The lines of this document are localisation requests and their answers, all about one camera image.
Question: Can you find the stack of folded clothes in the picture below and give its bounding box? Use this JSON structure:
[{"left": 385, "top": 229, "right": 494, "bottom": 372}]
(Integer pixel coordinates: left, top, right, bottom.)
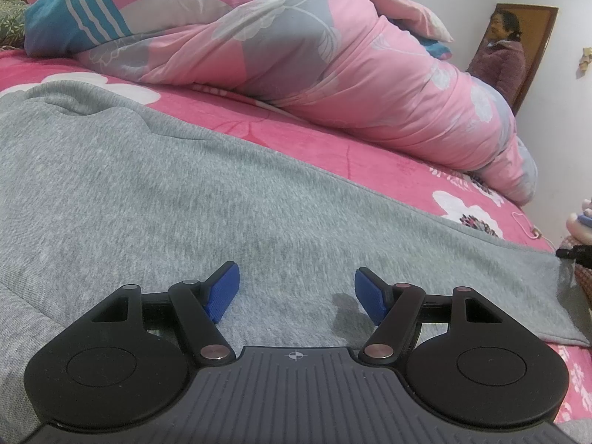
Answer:
[{"left": 557, "top": 199, "right": 592, "bottom": 329}]

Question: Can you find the pink floral quilt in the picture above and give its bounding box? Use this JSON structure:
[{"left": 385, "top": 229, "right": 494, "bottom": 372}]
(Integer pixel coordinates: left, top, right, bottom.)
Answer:
[{"left": 23, "top": 0, "right": 539, "bottom": 206}]

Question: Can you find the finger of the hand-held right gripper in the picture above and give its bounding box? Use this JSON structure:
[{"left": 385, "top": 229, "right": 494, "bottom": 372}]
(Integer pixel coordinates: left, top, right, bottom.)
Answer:
[{"left": 555, "top": 246, "right": 592, "bottom": 269}]

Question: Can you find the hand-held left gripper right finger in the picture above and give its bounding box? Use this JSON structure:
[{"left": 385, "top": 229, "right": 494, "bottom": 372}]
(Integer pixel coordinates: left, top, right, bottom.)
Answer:
[{"left": 354, "top": 267, "right": 507, "bottom": 366}]

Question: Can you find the grey sweatshirt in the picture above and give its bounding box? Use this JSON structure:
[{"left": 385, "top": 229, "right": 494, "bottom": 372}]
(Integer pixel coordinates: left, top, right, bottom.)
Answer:
[{"left": 0, "top": 80, "right": 590, "bottom": 444}]

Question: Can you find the white charging cable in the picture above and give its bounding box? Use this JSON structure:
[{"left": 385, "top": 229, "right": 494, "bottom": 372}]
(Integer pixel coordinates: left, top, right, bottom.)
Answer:
[{"left": 511, "top": 212, "right": 556, "bottom": 243}]

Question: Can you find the pink floral bed blanket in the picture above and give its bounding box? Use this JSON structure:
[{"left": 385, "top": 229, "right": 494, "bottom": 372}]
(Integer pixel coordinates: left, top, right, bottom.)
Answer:
[{"left": 0, "top": 48, "right": 592, "bottom": 426}]

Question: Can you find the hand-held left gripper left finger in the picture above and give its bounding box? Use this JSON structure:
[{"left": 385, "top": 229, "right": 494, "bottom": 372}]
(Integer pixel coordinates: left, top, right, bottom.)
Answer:
[{"left": 91, "top": 261, "right": 241, "bottom": 366}]

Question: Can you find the green patterned pillow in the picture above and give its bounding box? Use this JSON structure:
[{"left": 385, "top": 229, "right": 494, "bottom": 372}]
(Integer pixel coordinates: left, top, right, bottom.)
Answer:
[{"left": 0, "top": 0, "right": 28, "bottom": 49}]

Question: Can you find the brown wooden door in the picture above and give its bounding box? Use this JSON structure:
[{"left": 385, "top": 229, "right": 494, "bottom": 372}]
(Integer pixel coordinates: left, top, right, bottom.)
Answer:
[{"left": 465, "top": 4, "right": 559, "bottom": 116}]

